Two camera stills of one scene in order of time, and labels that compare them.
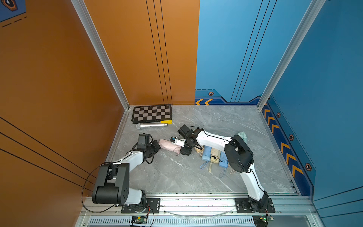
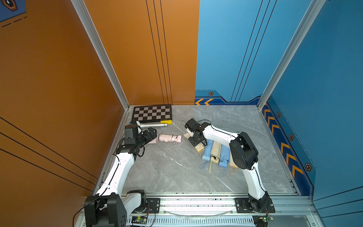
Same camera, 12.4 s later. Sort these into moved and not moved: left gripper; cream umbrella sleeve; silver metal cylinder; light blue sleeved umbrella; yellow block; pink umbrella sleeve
Moved: pink umbrella sleeve; left gripper
Not moved: yellow block; silver metal cylinder; light blue sleeved umbrella; cream umbrella sleeve
